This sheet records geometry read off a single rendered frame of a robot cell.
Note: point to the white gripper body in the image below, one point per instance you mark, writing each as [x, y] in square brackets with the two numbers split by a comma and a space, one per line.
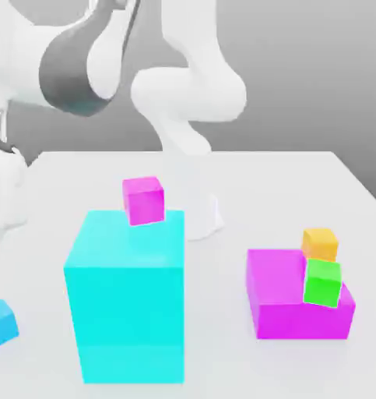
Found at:
[2, 187]

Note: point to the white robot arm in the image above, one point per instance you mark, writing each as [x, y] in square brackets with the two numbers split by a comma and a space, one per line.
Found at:
[187, 90]

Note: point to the small magenta cube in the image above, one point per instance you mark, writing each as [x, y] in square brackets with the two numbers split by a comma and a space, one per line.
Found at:
[145, 204]

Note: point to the small orange cube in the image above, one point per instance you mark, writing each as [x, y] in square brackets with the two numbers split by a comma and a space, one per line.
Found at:
[320, 243]

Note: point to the small green cube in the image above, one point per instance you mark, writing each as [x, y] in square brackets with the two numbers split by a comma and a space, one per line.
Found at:
[323, 285]

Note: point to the large cyan box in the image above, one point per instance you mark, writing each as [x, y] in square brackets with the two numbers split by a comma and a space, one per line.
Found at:
[128, 299]

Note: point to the large magenta box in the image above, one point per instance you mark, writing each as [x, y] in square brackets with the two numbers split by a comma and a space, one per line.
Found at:
[287, 318]

